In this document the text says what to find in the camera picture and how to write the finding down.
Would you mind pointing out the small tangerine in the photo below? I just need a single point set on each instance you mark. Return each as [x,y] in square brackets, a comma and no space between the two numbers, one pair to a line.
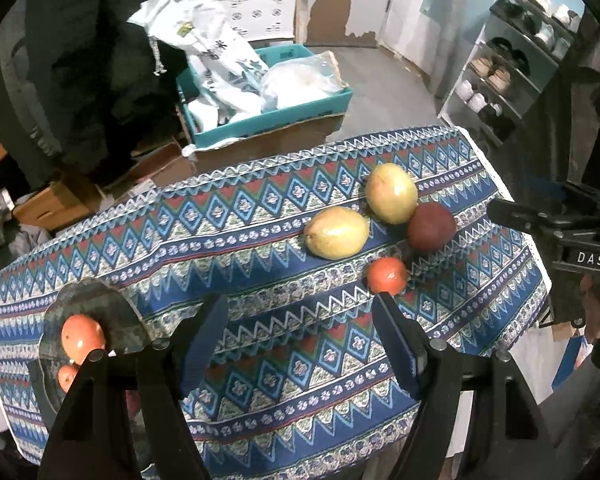
[67,377]

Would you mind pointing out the red apple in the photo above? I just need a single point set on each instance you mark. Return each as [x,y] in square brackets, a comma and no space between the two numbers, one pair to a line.
[431,227]

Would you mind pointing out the yellow mango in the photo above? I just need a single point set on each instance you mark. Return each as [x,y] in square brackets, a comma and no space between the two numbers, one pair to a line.
[336,233]
[391,192]

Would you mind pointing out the medium dark orange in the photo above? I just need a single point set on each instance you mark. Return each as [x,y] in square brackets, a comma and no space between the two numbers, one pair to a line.
[387,276]

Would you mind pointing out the person's dark jacket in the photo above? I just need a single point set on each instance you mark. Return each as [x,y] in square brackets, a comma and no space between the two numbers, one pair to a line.
[595,110]

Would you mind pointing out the white rice bag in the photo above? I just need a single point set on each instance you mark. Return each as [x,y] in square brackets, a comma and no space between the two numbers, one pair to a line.
[205,40]

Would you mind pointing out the white patterned storage box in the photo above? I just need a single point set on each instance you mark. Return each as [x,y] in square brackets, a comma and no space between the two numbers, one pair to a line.
[260,12]

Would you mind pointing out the grey clothing pile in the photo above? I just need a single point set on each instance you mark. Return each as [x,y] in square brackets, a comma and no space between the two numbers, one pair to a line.
[10,230]

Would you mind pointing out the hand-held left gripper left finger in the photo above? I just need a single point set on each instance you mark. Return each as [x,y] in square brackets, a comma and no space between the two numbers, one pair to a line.
[202,345]

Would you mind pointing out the black hanging coat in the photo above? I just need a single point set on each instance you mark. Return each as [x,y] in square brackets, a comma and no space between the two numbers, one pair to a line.
[80,60]

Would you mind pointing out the grey shoe rack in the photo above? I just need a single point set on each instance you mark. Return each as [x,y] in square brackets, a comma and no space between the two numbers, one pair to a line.
[530,80]

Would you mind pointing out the blue patterned tablecloth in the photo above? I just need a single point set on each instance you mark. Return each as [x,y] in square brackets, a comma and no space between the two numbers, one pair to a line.
[260,280]

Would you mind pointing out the large orange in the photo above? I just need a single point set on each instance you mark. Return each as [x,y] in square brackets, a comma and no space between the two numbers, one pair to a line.
[82,336]

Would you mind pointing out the person's right hand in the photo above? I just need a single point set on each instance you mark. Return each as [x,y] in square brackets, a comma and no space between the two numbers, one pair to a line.
[592,310]

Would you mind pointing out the wooden shelf unit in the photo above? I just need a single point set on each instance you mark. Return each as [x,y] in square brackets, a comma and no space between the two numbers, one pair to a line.
[301,0]

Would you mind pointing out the clear plastic bag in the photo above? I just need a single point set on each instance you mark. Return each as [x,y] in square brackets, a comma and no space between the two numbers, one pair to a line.
[300,80]

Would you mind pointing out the flat brown cardboard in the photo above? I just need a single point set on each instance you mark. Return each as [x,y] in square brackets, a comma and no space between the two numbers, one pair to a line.
[150,170]

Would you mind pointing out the white door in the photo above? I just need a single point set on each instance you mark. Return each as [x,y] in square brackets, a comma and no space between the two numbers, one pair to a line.
[420,15]

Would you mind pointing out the collection of shoes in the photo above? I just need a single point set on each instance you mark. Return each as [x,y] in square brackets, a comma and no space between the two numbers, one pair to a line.
[495,72]

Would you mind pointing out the teal plastic crate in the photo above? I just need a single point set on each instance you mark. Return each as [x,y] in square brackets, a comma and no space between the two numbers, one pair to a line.
[215,132]

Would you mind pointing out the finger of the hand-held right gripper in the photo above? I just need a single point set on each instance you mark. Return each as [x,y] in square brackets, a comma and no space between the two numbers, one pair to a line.
[520,215]

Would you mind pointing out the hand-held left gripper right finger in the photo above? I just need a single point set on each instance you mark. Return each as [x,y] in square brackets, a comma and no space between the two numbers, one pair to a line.
[397,345]

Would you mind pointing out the brown cardboard box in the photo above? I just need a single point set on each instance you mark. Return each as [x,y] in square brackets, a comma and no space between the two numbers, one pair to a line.
[290,135]

